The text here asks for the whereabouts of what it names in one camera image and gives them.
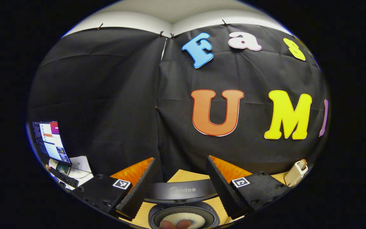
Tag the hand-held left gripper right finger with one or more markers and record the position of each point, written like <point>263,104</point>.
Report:
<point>221,192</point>

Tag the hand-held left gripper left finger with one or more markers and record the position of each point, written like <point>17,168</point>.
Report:
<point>138,192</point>

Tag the black silver rice cooker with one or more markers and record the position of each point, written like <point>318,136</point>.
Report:
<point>183,190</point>

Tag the white side table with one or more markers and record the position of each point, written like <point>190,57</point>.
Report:
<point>81,168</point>

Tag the white toaster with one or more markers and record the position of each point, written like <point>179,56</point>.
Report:
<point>294,176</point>

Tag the black keyboard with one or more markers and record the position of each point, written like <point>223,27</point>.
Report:
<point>64,178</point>

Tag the toasted bread slice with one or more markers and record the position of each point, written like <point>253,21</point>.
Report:
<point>302,163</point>

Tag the computer monitor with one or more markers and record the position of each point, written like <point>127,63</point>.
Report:
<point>51,140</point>

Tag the black backdrop cloth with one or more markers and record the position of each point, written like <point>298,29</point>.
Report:
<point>106,95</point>

